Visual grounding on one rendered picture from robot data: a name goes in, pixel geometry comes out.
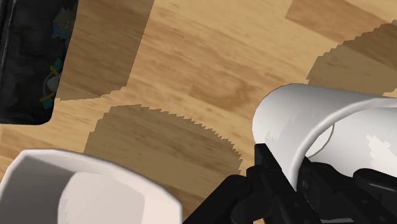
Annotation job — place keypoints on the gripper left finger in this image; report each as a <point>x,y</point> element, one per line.
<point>266,186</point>

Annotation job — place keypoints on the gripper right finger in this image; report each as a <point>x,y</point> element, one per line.
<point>369,189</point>

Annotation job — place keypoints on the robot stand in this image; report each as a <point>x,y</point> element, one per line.
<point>24,62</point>

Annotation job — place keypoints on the white cup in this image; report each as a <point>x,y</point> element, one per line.
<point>93,192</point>
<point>288,118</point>

